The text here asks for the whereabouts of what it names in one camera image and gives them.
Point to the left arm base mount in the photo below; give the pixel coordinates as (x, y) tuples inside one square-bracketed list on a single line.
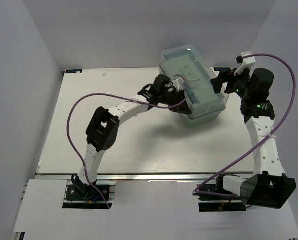
[(74, 199)]

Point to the green plastic toolbox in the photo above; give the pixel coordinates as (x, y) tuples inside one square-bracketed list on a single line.
[(185, 65)]

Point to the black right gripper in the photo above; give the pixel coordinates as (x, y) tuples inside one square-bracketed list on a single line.
[(229, 77)]

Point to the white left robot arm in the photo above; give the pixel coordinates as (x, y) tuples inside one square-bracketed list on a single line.
[(101, 132)]

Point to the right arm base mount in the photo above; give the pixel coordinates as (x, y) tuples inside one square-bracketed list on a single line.
[(212, 198)]

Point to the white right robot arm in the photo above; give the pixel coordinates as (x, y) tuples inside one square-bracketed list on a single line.
[(269, 186)]

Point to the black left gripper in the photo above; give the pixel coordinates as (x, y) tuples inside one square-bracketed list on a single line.
[(179, 97)]

